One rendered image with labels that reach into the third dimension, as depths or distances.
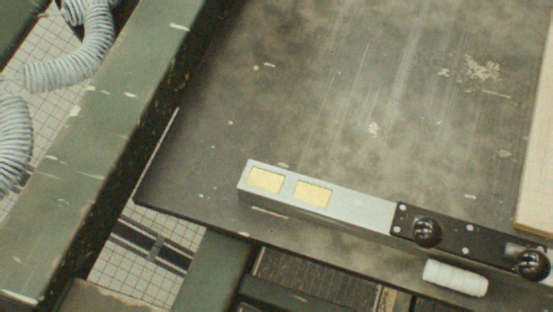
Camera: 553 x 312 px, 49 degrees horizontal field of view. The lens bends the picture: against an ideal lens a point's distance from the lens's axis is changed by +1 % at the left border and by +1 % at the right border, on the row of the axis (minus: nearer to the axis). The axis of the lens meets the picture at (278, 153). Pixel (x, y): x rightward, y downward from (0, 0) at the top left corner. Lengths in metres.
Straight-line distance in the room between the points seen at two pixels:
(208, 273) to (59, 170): 0.25
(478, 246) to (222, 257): 0.36
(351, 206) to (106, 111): 0.37
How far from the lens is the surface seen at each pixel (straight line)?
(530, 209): 0.93
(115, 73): 0.93
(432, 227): 0.72
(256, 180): 0.87
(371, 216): 0.85
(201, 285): 0.89
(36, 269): 0.81
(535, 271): 0.74
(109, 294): 0.82
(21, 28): 1.42
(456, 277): 0.85
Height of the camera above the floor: 1.95
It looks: 19 degrees down
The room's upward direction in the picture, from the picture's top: 58 degrees counter-clockwise
